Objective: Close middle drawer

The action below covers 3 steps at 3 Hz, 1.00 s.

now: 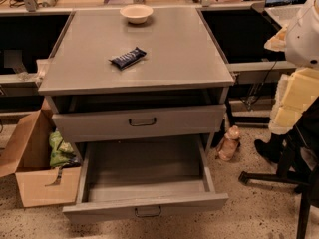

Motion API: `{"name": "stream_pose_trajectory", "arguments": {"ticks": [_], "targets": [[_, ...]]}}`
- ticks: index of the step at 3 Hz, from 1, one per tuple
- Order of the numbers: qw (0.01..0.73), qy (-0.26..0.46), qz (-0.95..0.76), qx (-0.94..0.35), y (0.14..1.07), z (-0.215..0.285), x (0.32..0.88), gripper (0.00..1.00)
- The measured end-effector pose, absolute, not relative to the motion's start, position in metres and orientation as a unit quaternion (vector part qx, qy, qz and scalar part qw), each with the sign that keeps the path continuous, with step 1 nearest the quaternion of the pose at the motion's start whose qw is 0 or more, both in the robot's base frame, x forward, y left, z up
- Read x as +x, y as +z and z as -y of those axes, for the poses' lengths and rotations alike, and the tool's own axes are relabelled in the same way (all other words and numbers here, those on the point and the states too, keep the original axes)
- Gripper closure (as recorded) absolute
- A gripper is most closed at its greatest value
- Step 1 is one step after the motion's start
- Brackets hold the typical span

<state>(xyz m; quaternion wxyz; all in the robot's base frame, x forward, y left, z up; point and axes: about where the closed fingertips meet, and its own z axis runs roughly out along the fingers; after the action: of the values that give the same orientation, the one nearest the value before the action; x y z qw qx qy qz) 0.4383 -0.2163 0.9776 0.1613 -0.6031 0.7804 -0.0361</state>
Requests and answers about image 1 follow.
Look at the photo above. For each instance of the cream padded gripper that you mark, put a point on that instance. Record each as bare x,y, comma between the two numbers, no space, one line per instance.
304,44

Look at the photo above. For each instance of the grey drawer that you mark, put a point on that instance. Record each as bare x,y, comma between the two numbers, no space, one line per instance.
144,178
113,125

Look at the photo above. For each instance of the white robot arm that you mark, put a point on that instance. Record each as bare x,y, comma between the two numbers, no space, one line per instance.
307,15

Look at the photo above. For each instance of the grey drawer cabinet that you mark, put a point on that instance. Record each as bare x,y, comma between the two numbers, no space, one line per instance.
113,80

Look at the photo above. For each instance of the grey top drawer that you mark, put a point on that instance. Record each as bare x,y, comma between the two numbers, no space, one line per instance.
113,125

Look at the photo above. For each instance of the black shoe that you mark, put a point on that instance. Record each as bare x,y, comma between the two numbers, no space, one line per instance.
270,150

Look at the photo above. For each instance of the black office chair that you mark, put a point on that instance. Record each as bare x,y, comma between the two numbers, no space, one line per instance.
298,164

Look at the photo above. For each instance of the pink plastic bottle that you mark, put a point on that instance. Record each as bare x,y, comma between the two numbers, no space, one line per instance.
229,144

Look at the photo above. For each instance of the dark blue snack bar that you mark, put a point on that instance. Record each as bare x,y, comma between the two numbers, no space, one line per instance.
128,59

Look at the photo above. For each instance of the white bowl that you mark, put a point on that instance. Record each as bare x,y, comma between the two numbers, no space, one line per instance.
136,13

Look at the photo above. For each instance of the green chip bag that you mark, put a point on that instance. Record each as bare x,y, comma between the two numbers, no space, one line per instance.
62,154

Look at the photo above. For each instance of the brown cardboard box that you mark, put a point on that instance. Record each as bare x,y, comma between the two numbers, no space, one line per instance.
27,156

